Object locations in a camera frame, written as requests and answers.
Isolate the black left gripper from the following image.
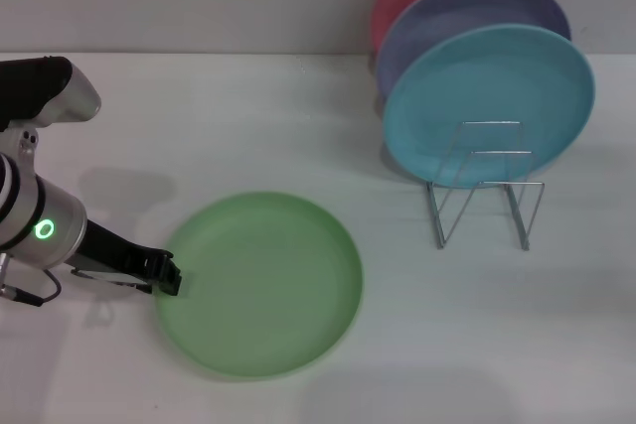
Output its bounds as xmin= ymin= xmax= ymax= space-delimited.
xmin=70 ymin=217 xmax=184 ymax=297

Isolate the green plastic plate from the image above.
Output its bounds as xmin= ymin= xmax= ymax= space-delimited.
xmin=152 ymin=190 xmax=364 ymax=383

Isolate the pink plastic plate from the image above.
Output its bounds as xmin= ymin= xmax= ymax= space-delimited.
xmin=370 ymin=0 xmax=552 ymax=56

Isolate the light blue plastic plate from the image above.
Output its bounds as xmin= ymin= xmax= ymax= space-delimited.
xmin=382 ymin=22 xmax=596 ymax=191

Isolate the purple plastic plate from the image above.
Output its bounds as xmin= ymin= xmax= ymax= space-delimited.
xmin=375 ymin=0 xmax=572 ymax=97

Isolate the left arm cable with connector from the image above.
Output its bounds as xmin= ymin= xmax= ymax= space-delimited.
xmin=0 ymin=268 xmax=62 ymax=307

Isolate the silver wire plate rack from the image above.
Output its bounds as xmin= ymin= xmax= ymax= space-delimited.
xmin=425 ymin=120 xmax=546 ymax=251

